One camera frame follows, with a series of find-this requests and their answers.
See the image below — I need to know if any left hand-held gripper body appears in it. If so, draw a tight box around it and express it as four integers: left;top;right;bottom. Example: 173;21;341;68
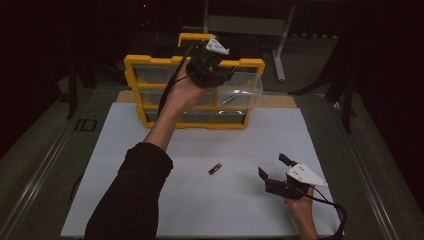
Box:
185;35;232;89

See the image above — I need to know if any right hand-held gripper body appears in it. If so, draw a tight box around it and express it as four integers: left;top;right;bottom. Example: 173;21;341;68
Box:
265;162;329;201

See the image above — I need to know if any clear plastic drawer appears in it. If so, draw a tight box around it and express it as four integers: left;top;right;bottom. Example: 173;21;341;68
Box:
213;68;264;109

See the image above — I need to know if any yellow drawer organizer cabinet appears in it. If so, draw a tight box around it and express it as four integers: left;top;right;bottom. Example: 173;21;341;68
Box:
123;32;266;131

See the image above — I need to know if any person's right hand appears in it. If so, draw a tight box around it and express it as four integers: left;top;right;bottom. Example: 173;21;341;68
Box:
284;185;317;220

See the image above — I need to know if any person's left hand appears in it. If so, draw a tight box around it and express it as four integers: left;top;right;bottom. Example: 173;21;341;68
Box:
163;63;215;116

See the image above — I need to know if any white table cover sheet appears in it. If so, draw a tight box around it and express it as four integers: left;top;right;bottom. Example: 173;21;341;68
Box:
59;101;341;238

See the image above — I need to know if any black stand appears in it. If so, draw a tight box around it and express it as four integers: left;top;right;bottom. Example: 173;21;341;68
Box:
65;56;98;120
288;33;358;134

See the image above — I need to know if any left hand-held gripper cable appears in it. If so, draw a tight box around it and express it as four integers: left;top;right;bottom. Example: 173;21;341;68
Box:
156;42;201;118

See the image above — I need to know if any hand-held gripper cable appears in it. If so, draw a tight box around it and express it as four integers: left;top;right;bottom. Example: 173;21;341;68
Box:
297;184;348;240
156;42;201;118

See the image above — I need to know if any grey metal desk frame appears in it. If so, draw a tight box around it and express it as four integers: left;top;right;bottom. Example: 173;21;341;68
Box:
203;0;298;83

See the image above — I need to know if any right hand-held gripper cable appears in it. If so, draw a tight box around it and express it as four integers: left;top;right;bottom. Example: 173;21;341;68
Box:
297;184;348;240

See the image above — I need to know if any metal floor rail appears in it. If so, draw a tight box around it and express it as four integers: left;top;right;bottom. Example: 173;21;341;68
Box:
0;99;88;240
324;94;401;240

